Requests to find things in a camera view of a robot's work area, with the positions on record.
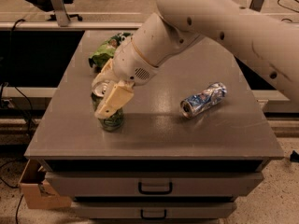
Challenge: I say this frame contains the black object on floor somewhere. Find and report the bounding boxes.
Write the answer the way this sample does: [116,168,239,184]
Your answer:
[290,151,299,162]

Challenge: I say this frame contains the upper drawer with black handle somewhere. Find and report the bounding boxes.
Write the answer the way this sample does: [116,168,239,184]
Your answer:
[46,172,263,197]

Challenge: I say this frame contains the drawer with black handle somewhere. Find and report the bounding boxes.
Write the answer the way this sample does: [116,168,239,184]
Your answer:
[46,172,263,197]
[71,203,236,220]

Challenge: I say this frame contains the grey drawer cabinet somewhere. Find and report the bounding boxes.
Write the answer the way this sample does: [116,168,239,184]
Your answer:
[26,31,283,224]

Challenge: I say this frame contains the green chip bag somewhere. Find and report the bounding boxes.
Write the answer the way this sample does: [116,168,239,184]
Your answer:
[88,32,133,69]

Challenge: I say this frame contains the cardboard box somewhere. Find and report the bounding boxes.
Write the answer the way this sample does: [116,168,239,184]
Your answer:
[19,160,71,209]

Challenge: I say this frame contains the left metal railing post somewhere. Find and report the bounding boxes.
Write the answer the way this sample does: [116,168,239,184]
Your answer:
[50,0,70,27]

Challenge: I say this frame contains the crushed blue soda can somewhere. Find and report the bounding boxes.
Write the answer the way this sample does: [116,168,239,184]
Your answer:
[180,82,227,119]

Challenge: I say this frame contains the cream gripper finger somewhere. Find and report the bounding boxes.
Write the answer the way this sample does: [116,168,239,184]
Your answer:
[93,80,134,119]
[92,59,116,92]

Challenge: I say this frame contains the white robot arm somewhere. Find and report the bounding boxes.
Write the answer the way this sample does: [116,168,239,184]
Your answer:
[92,0,299,119]

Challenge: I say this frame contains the black cable on left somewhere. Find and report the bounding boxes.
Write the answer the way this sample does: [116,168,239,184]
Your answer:
[0,18,36,224]

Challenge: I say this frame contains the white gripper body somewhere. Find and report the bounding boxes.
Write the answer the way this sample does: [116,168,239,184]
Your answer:
[113,36,158,86]

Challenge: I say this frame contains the lower drawer with black handle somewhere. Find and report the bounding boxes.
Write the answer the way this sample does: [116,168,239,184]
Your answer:
[71,203,236,220]

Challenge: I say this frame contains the green soda can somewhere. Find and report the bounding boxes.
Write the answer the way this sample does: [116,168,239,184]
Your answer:
[91,83,124,132]

